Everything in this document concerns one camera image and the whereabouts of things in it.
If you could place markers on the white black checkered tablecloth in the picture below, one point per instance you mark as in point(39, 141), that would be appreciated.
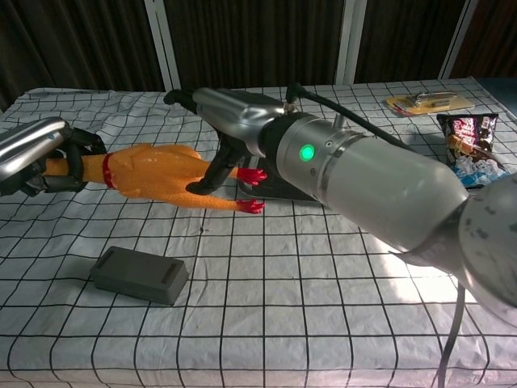
point(242, 283)

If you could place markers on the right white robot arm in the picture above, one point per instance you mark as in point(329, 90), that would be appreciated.
point(387, 190)

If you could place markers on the yellow rubber chicken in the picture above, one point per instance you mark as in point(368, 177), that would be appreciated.
point(153, 171)

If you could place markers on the brown chocolate snack bag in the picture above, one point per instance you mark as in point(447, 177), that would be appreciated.
point(472, 149)

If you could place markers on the dark grey rectangular box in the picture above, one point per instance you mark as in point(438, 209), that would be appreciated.
point(139, 272)

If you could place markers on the white window frame post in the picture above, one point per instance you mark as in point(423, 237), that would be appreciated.
point(163, 44)
point(350, 40)
point(458, 38)

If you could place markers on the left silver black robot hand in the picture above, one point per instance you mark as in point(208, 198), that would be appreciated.
point(28, 149)

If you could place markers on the yellow carded tool pack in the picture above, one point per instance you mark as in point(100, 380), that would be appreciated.
point(428, 103)

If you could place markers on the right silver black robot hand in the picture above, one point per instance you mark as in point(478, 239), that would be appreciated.
point(238, 113)

